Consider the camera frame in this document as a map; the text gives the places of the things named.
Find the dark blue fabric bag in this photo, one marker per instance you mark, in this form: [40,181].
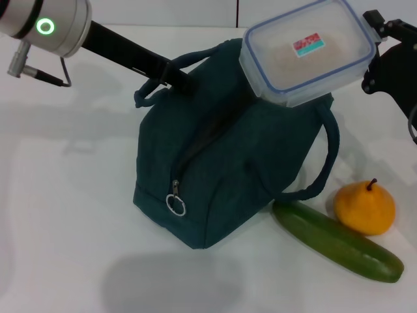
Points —
[228,156]

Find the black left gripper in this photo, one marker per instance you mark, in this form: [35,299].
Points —
[123,52]

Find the orange pear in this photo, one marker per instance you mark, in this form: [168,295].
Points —
[365,208]

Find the clear blue-rimmed food container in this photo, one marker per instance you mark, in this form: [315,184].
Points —
[306,49]

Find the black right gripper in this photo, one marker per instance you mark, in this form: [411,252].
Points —
[400,65]

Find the green cucumber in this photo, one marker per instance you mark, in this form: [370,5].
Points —
[339,247]

